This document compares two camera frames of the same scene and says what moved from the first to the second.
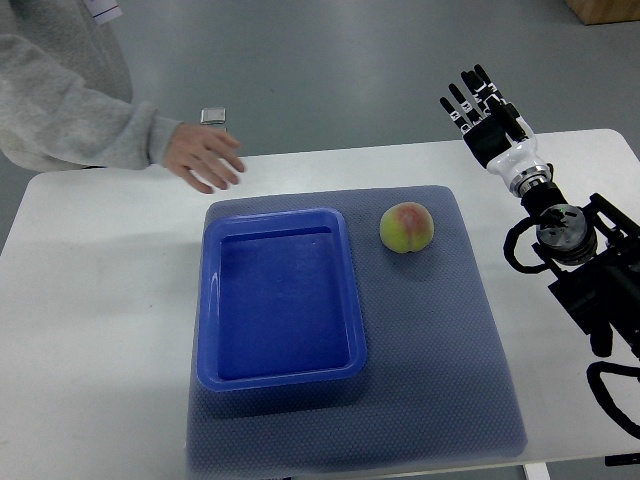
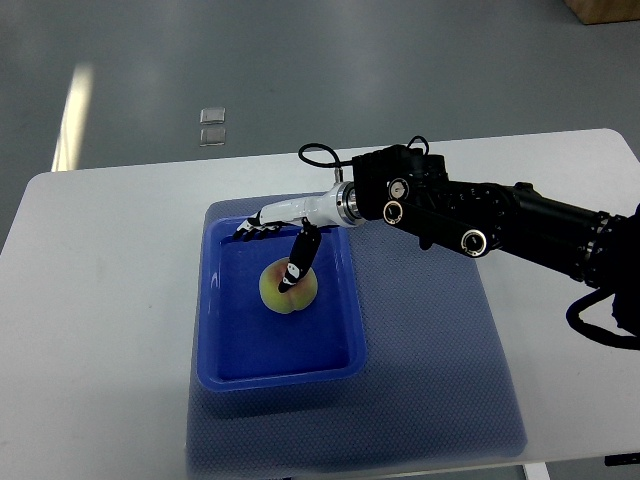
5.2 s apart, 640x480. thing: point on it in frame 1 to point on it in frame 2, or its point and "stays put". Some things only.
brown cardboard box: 592,12 stays put
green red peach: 407,227 to 297,297
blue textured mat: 435,387 stays put
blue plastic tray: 277,300 stays put
